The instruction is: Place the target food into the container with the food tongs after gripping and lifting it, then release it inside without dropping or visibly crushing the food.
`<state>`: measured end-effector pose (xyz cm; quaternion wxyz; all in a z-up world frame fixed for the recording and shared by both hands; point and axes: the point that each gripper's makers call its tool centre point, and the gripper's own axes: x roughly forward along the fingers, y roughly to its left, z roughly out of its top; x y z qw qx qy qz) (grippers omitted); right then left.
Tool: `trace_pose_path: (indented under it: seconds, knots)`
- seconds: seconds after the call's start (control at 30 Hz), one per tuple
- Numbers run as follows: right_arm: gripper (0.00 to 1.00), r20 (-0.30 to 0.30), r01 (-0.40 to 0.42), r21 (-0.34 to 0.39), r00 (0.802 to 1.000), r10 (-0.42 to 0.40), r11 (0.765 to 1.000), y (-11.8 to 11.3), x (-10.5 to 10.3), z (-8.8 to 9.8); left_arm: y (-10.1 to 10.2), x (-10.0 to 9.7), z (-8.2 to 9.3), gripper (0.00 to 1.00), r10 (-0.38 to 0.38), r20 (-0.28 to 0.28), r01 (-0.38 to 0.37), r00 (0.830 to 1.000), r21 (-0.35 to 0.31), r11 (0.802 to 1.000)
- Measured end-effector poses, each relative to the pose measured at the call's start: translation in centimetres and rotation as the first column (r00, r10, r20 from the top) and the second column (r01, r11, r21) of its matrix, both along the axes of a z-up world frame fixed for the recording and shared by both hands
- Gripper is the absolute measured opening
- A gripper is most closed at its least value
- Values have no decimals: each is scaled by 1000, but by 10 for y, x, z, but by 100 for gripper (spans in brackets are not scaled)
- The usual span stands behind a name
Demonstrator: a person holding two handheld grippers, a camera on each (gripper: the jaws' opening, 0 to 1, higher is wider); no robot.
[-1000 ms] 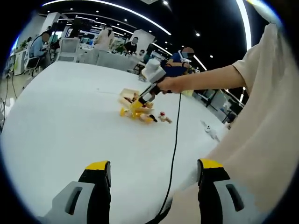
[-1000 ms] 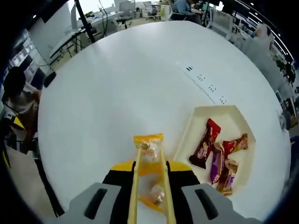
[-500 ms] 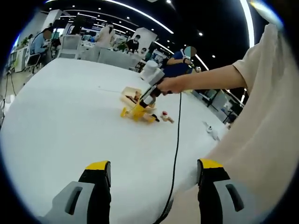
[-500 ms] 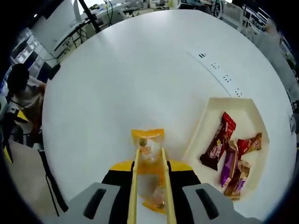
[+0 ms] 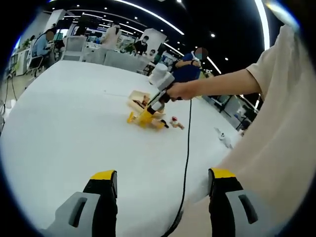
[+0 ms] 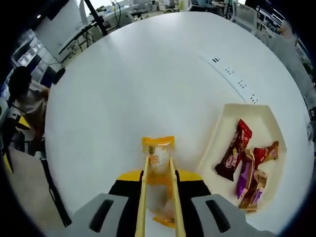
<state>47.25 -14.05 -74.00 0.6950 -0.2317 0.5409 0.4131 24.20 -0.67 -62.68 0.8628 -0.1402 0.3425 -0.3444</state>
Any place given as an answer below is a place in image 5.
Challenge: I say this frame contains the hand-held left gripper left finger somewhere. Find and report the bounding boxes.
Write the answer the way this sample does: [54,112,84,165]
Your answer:
[40,169,119,237]

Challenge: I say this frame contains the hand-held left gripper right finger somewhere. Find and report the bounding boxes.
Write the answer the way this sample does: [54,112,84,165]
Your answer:
[208,167,275,237]

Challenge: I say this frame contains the pile of food snack packets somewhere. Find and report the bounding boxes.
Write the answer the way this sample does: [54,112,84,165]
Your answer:
[131,97,151,109]

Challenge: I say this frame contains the yellow food tongs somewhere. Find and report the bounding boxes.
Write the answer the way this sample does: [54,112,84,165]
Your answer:
[126,111,148,125]

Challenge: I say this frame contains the beige hexagonal food container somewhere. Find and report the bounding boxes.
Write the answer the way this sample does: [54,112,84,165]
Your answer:
[126,89,152,110]

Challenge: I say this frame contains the person's right hand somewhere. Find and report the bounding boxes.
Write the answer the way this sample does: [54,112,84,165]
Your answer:
[165,82,198,101]

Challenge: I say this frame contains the grey desk partition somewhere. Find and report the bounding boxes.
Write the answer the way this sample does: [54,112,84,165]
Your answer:
[103,51,149,74]

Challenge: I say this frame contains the white game controller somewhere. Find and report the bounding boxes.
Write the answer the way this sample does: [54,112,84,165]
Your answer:
[213,126,235,149]

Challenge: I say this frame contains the long ceiling light strip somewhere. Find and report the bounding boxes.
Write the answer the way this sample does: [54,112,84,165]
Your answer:
[253,0,271,52]
[115,0,185,35]

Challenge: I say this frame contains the white mesh office chair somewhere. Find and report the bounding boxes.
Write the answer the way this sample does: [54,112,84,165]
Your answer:
[62,35,88,62]

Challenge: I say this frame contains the operator in beige shirt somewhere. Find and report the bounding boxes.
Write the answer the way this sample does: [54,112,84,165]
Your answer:
[182,24,316,237]

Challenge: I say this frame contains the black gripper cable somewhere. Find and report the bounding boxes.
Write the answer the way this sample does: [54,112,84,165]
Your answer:
[164,98,193,237]

